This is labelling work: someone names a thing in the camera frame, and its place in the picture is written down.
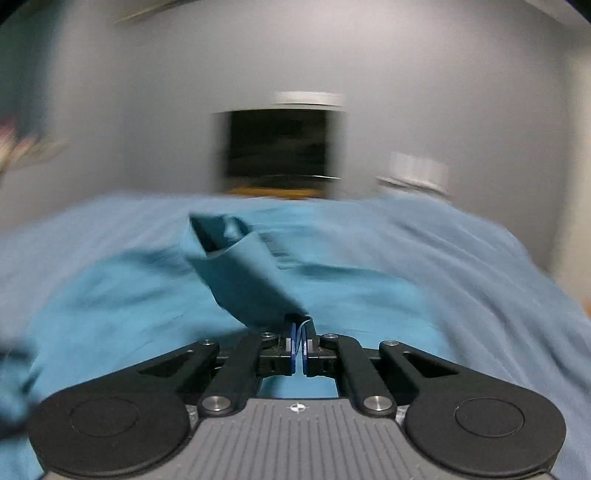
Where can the black framed screen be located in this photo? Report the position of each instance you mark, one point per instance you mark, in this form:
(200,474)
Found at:
(277,143)

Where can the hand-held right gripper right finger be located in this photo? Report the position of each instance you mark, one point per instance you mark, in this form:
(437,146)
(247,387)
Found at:
(305,354)

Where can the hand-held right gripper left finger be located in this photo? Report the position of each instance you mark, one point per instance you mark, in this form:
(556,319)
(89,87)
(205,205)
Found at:
(293,351)

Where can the white blurred object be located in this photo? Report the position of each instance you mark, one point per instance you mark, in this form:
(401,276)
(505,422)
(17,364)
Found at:
(413,173)

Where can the teal garment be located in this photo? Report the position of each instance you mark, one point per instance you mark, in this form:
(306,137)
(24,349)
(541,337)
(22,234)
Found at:
(240,277)

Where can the light blue bed sheet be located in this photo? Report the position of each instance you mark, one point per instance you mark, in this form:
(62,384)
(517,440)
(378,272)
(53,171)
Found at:
(498,295)

